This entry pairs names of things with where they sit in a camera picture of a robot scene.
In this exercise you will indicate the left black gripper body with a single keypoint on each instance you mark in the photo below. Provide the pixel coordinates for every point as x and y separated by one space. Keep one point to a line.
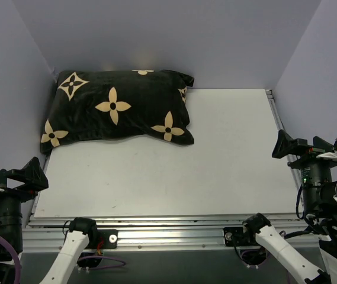
11 193

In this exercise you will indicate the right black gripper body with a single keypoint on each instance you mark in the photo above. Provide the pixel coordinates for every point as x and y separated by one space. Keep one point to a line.
309 160

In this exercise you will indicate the black pillowcase with beige flowers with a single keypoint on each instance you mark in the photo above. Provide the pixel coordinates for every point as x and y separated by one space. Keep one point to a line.
115 105

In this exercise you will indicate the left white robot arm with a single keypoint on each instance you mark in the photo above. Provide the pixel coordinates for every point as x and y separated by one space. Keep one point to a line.
80 234

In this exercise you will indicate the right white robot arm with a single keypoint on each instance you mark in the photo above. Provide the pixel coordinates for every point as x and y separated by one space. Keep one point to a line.
318 196

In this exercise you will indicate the aluminium rail frame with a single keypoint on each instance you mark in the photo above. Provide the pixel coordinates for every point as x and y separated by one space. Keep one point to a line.
163 197

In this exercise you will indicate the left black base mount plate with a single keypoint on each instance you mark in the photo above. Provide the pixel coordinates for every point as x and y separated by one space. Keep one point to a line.
105 239

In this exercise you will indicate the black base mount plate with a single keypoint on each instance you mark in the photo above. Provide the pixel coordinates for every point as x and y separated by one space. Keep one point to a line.
234 236
105 239

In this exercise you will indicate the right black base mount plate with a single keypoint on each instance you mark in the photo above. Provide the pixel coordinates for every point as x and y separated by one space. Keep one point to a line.
234 236

